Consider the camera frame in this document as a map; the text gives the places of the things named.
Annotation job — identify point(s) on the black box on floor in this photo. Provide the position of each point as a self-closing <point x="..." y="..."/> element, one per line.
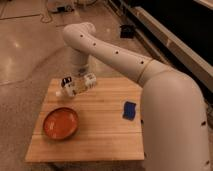
<point x="127" y="31"/>

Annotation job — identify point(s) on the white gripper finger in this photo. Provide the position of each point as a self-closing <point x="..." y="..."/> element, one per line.
<point x="90" y="80"/>
<point x="68" y="84"/>

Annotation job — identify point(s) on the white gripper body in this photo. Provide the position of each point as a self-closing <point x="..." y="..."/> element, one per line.
<point x="81" y="84"/>

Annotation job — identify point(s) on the wooden table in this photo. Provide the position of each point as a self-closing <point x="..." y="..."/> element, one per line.
<point x="103" y="133"/>

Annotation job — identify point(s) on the orange ceramic bowl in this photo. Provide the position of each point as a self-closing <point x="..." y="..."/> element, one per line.
<point x="60" y="123"/>

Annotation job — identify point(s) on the blue sponge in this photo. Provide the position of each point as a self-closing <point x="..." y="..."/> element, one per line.
<point x="129" y="110"/>

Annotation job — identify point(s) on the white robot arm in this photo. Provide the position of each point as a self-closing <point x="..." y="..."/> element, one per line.
<point x="175" y="128"/>

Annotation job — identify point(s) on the long metal rail beam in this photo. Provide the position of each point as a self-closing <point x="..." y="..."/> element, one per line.
<point x="184" y="27"/>

